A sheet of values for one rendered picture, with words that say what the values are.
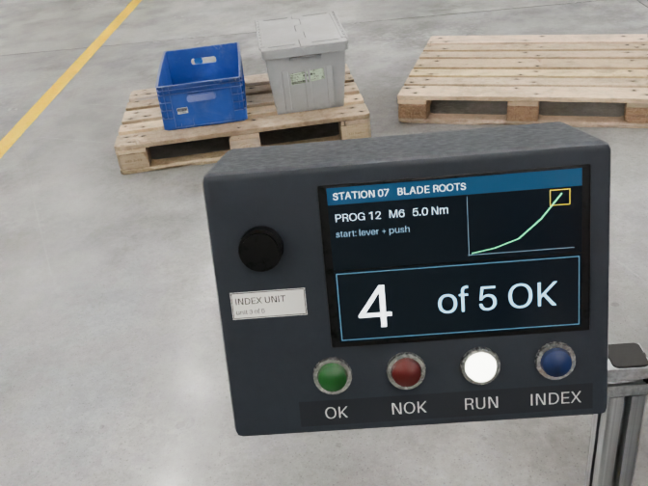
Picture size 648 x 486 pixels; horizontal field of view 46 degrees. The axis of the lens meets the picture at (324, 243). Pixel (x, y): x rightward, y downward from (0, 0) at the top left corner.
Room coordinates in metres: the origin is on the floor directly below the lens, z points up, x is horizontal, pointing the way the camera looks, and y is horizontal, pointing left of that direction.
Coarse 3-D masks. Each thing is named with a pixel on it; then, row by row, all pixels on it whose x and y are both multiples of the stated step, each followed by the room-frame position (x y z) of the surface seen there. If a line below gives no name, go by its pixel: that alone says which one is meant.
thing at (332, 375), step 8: (328, 360) 0.40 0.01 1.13; (336, 360) 0.40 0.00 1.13; (320, 368) 0.40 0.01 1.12; (328, 368) 0.39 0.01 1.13; (336, 368) 0.39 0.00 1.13; (344, 368) 0.40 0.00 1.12; (320, 376) 0.39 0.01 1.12; (328, 376) 0.39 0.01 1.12; (336, 376) 0.39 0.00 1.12; (344, 376) 0.39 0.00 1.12; (320, 384) 0.39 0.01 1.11; (328, 384) 0.39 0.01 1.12; (336, 384) 0.39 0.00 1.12; (344, 384) 0.39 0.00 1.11; (328, 392) 0.39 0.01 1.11; (336, 392) 0.39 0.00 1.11
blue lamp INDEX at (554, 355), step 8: (552, 344) 0.39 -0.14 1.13; (560, 344) 0.39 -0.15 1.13; (544, 352) 0.39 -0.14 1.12; (552, 352) 0.39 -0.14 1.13; (560, 352) 0.39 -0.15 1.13; (568, 352) 0.39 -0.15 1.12; (536, 360) 0.39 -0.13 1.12; (544, 360) 0.39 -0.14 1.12; (552, 360) 0.38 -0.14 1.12; (560, 360) 0.38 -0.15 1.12; (568, 360) 0.38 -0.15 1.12; (544, 368) 0.38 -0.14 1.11; (552, 368) 0.38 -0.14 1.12; (560, 368) 0.38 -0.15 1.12; (568, 368) 0.38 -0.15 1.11; (544, 376) 0.38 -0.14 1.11; (552, 376) 0.38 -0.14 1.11; (560, 376) 0.38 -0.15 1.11
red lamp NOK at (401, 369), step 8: (408, 352) 0.40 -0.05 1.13; (392, 360) 0.40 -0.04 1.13; (400, 360) 0.40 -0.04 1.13; (408, 360) 0.39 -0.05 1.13; (416, 360) 0.39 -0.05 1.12; (392, 368) 0.39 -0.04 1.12; (400, 368) 0.39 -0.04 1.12; (408, 368) 0.39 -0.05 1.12; (416, 368) 0.39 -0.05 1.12; (424, 368) 0.39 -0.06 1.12; (392, 376) 0.39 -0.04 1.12; (400, 376) 0.39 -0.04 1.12; (408, 376) 0.39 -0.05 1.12; (416, 376) 0.39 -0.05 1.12; (424, 376) 0.39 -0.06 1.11; (392, 384) 0.39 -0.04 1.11; (400, 384) 0.39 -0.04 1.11; (408, 384) 0.39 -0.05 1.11; (416, 384) 0.39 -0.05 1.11
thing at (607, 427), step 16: (608, 352) 0.46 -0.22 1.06; (624, 352) 0.46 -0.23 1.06; (640, 352) 0.46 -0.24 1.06; (608, 400) 0.44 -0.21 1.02; (624, 400) 0.45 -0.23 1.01; (640, 400) 0.44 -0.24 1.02; (608, 416) 0.44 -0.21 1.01; (624, 416) 0.45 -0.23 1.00; (640, 416) 0.44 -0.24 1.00; (592, 432) 0.47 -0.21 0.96; (608, 432) 0.44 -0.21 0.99; (624, 432) 0.45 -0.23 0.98; (592, 448) 0.46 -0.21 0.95; (608, 448) 0.44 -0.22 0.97; (624, 448) 0.44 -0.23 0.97; (592, 464) 0.46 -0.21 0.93; (608, 464) 0.44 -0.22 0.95; (624, 464) 0.44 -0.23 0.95; (592, 480) 0.46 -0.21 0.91; (608, 480) 0.44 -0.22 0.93; (624, 480) 0.44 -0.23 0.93
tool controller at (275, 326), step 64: (512, 128) 0.51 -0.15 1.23; (576, 128) 0.49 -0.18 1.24; (256, 192) 0.44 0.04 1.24; (320, 192) 0.43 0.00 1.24; (384, 192) 0.43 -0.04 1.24; (448, 192) 0.42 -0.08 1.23; (512, 192) 0.42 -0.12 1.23; (576, 192) 0.42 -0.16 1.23; (256, 256) 0.41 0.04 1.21; (320, 256) 0.42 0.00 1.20; (384, 256) 0.42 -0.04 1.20; (448, 256) 0.41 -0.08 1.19; (512, 256) 0.41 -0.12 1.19; (576, 256) 0.41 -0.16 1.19; (256, 320) 0.41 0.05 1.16; (320, 320) 0.41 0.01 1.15; (448, 320) 0.40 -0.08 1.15; (512, 320) 0.40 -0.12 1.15; (576, 320) 0.39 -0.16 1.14; (256, 384) 0.40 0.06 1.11; (384, 384) 0.39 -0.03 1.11; (448, 384) 0.39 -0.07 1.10; (512, 384) 0.39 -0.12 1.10; (576, 384) 0.38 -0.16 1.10
